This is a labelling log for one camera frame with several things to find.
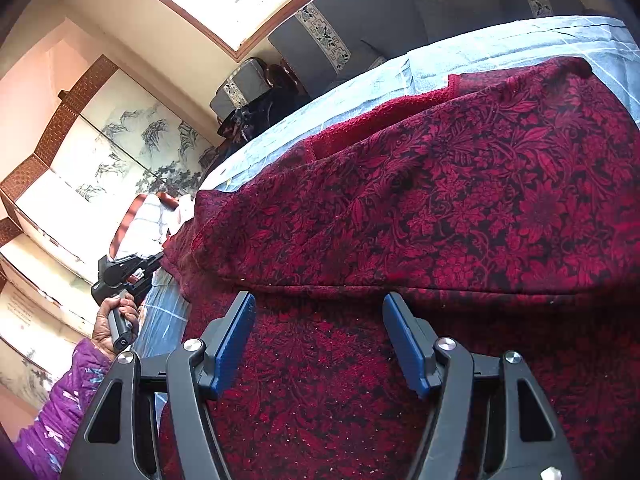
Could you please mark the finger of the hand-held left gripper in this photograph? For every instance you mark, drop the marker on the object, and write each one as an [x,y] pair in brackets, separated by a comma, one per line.
[147,266]

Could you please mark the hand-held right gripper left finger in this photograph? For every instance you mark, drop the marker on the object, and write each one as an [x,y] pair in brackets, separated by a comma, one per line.
[235,340]

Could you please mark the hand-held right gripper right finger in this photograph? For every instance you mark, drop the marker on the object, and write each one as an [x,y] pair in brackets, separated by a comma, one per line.
[400,335]

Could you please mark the red floral garment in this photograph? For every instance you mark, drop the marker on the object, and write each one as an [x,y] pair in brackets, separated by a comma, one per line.
[450,185]

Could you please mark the person's left forearm purple sleeve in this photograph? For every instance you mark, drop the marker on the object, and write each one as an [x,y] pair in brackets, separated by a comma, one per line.
[60,410]

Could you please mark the person's left hand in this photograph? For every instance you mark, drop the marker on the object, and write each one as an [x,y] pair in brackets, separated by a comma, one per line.
[102,325]

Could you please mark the red white striped pillow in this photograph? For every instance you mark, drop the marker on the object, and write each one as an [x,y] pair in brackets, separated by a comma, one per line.
[140,225]

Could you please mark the white cloth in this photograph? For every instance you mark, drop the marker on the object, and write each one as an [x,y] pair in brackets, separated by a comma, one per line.
[180,217]

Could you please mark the ink landscape folding screen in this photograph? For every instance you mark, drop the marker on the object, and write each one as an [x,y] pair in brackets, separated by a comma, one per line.
[125,130]

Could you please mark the dark floral cloth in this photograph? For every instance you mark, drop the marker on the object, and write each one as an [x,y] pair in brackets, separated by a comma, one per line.
[242,127]

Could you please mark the grey cushioned chair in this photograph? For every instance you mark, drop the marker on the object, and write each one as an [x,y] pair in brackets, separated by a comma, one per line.
[240,87]

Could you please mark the dark wooden chair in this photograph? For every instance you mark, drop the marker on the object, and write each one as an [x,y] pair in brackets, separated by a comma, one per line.
[285,82]

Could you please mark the blue checked blanket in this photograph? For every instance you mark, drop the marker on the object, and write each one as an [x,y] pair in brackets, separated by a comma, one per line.
[350,85]

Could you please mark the grey sofa with patterned bands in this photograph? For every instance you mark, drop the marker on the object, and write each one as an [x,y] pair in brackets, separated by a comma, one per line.
[380,15]

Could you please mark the grey square cushion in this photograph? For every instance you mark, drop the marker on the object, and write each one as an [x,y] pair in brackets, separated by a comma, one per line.
[457,12]

